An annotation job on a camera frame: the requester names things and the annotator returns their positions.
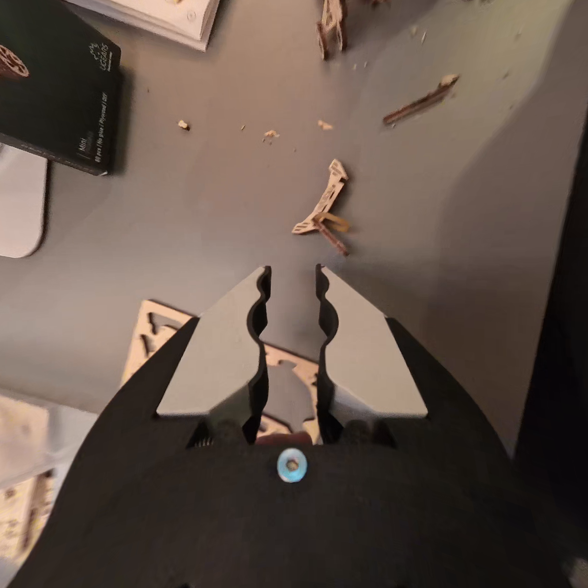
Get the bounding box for open instruction booklet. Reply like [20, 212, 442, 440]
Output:
[64, 0, 222, 52]

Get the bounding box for wooden strip part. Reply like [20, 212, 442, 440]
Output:
[383, 73, 461, 128]

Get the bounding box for cut out plywood parts sheet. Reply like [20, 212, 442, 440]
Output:
[119, 299, 323, 447]

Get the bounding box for white document stand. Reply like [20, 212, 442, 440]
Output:
[0, 143, 50, 259]

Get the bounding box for black model kit box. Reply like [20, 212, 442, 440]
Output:
[0, 0, 124, 176]

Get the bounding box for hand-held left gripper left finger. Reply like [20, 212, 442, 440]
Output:
[155, 265, 273, 445]

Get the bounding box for wooden chassis assembly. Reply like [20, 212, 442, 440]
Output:
[316, 0, 348, 61]

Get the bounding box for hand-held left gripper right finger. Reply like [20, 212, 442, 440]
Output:
[315, 263, 429, 444]

